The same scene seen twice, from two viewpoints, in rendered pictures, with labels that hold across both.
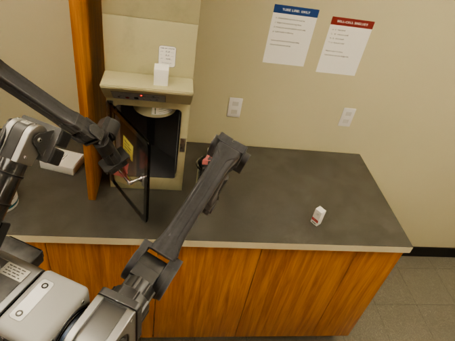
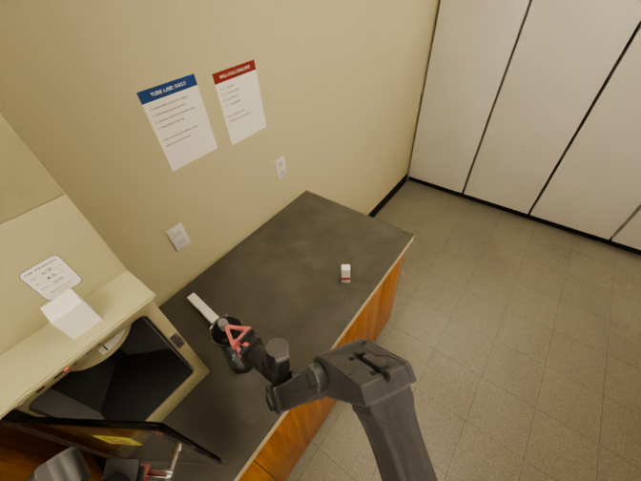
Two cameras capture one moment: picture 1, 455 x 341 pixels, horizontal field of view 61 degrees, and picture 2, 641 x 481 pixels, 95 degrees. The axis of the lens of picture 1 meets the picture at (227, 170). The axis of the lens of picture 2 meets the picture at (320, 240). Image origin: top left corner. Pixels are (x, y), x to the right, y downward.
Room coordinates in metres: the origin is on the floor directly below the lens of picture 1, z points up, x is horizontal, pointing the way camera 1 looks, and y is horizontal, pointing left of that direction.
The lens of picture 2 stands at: (0.74, 0.13, 1.98)
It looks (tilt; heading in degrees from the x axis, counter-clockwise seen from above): 45 degrees down; 322
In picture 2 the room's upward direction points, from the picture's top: 4 degrees counter-clockwise
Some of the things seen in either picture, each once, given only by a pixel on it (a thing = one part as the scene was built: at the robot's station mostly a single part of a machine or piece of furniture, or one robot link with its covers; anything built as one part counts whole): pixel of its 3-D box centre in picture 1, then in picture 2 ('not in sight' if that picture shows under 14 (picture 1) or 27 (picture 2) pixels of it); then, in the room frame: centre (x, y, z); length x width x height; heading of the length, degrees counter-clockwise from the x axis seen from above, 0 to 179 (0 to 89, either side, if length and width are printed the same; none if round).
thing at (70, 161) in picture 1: (63, 160); not in sight; (1.37, 0.76, 0.96); 0.16 x 0.12 x 0.04; 86
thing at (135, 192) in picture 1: (128, 164); (135, 446); (1.16, 0.38, 1.19); 0.30 x 0.01 x 0.40; 45
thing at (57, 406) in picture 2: (149, 128); (109, 357); (1.43, 0.37, 1.19); 0.26 x 0.24 x 0.35; 102
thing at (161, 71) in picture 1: (161, 74); (72, 314); (1.26, 0.29, 1.54); 0.05 x 0.05 x 0.06; 12
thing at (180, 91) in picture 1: (147, 93); (75, 352); (1.25, 0.34, 1.46); 0.32 x 0.12 x 0.10; 102
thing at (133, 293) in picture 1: (129, 301); not in sight; (0.43, 0.14, 1.45); 0.09 x 0.08 x 0.12; 76
